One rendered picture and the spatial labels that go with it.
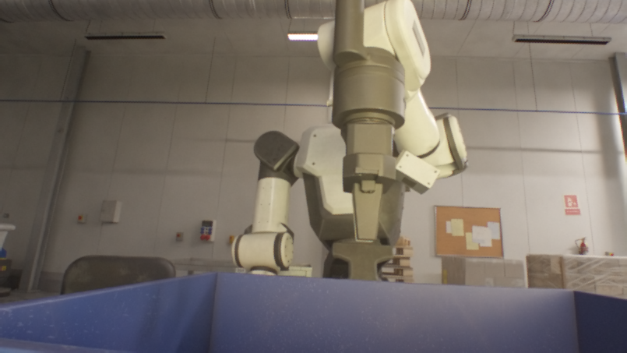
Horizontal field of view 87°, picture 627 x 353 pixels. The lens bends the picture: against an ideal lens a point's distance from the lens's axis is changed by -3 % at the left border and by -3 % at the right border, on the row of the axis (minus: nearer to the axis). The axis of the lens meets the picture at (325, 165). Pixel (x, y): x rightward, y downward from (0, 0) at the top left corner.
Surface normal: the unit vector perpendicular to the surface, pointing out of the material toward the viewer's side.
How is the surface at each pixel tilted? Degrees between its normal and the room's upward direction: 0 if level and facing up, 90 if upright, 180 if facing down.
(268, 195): 76
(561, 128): 90
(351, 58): 180
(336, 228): 121
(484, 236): 90
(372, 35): 90
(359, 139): 90
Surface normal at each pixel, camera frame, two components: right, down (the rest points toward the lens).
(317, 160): -0.22, -0.46
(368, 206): -0.06, -0.24
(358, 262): 0.11, -0.46
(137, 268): 0.68, -0.23
